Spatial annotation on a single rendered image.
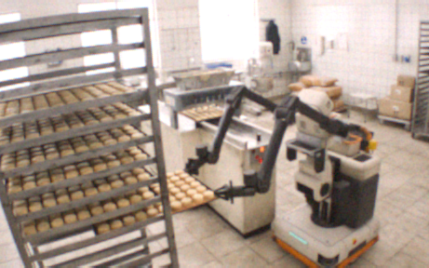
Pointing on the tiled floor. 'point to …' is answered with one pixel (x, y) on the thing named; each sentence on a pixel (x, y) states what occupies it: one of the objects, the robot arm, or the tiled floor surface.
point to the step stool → (364, 102)
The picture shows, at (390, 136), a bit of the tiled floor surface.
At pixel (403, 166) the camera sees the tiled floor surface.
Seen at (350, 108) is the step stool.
